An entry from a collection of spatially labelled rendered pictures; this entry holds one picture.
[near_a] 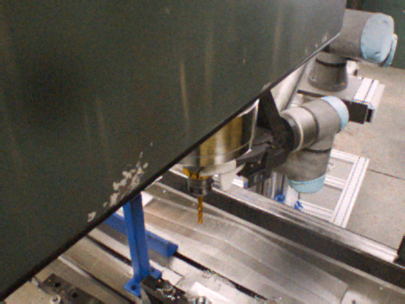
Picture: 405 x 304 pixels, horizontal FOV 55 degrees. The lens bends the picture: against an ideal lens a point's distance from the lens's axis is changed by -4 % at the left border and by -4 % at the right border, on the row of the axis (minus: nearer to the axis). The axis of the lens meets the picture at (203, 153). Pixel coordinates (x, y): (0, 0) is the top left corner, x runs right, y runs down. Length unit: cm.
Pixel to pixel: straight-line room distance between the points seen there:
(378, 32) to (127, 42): 85
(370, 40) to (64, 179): 89
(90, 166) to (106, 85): 5
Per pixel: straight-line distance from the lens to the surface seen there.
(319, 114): 75
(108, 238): 126
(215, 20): 31
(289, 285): 135
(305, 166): 81
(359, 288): 150
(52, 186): 23
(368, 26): 104
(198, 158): 51
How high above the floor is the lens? 178
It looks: 34 degrees down
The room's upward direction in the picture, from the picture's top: straight up
